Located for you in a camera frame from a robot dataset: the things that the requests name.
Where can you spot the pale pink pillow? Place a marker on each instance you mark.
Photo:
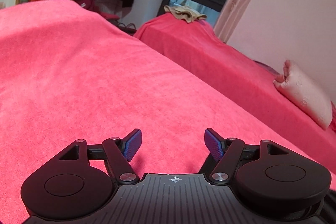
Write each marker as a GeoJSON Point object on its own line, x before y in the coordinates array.
{"type": "Point", "coordinates": [305, 93]}

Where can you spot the beige folded cloth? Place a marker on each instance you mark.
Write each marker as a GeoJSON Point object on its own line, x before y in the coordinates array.
{"type": "Point", "coordinates": [185, 13]}

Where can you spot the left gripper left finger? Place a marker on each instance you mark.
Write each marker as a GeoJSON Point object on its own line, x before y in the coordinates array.
{"type": "Point", "coordinates": [81, 178]}

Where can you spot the red blanket far bed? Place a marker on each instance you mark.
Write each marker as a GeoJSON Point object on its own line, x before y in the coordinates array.
{"type": "Point", "coordinates": [195, 47]}

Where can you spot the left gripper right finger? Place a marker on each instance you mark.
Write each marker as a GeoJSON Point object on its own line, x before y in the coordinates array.
{"type": "Point", "coordinates": [268, 179]}

